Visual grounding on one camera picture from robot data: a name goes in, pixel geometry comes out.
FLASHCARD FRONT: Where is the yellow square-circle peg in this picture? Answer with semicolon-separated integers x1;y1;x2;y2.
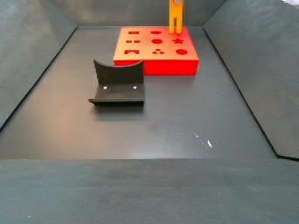
168;0;183;34

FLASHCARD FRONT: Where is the red shape-sorting block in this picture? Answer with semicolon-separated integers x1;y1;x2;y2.
114;26;200;75

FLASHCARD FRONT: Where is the black curved holder bracket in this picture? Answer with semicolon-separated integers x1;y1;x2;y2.
88;60;146;105

